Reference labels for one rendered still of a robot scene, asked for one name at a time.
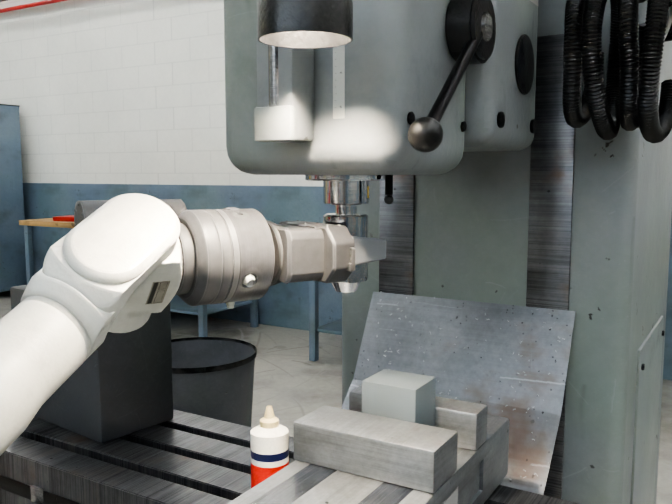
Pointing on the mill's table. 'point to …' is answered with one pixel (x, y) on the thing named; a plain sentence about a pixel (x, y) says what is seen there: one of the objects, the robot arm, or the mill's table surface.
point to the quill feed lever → (481, 14)
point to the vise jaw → (377, 447)
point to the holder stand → (116, 383)
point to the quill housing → (353, 95)
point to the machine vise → (286, 489)
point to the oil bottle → (268, 447)
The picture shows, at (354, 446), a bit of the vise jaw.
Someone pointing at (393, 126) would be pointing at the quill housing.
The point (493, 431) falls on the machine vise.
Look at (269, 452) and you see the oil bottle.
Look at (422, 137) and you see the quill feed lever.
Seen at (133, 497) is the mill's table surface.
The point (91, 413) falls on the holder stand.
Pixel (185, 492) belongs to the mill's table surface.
